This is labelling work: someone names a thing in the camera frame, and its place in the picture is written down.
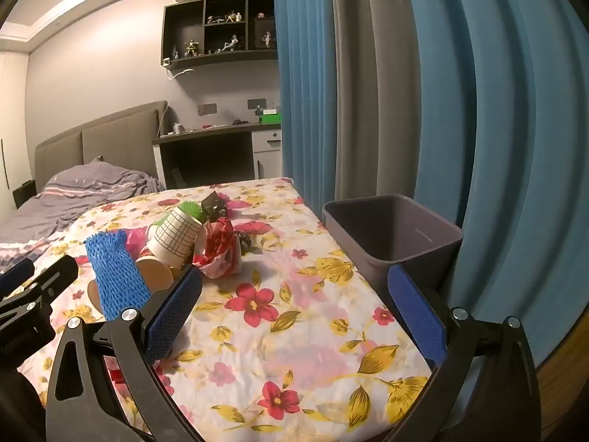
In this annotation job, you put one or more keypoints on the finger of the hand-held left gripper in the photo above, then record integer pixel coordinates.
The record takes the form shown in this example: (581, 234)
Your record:
(43, 281)
(18, 272)

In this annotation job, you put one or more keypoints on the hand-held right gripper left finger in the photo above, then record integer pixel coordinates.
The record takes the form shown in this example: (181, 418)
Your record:
(172, 313)

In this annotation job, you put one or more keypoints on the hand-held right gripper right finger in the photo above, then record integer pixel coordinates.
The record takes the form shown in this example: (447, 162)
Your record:
(416, 317)

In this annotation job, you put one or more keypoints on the orange paper cup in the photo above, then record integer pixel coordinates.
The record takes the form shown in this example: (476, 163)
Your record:
(154, 274)

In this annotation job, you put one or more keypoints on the blue foam net sleeve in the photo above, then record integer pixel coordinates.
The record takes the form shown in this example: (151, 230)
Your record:
(115, 271)

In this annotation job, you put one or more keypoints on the pink plastic bag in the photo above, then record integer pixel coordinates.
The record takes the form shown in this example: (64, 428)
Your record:
(138, 239)

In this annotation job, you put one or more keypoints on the red wrapper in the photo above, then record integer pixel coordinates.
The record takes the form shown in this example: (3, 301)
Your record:
(218, 244)

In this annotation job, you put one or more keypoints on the grey plastic bin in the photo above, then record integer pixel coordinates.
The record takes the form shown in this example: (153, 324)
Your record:
(391, 221)

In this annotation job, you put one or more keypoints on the dark bedside table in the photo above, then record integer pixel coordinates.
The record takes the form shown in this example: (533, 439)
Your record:
(24, 193)

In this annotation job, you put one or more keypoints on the grey striped duvet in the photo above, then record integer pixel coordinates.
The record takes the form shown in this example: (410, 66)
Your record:
(69, 193)

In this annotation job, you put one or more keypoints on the floral bedsheet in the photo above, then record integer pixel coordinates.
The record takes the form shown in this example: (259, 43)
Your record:
(276, 331)

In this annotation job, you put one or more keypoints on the white wardrobe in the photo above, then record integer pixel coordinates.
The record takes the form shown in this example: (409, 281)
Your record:
(11, 124)

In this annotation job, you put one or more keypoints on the grey upholstered headboard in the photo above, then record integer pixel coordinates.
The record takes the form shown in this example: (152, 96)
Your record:
(115, 133)

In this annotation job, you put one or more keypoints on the white drawer cabinet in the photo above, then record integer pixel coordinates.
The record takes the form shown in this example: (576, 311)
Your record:
(267, 156)

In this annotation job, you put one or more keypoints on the dark top desk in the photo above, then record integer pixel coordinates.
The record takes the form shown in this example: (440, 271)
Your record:
(207, 130)

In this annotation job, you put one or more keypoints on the green box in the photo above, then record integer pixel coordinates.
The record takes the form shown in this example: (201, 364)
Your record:
(271, 118)

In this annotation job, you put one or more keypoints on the blue and grey curtain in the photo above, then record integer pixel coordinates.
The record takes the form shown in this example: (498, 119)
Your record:
(483, 101)

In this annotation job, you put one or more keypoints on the group of small figurines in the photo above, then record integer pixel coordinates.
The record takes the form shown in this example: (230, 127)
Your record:
(228, 46)

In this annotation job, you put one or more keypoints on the grey wall socket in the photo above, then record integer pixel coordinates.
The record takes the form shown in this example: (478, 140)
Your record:
(257, 103)
(207, 109)

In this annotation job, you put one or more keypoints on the dark wall shelf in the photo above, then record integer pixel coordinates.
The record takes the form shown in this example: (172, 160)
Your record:
(184, 14)

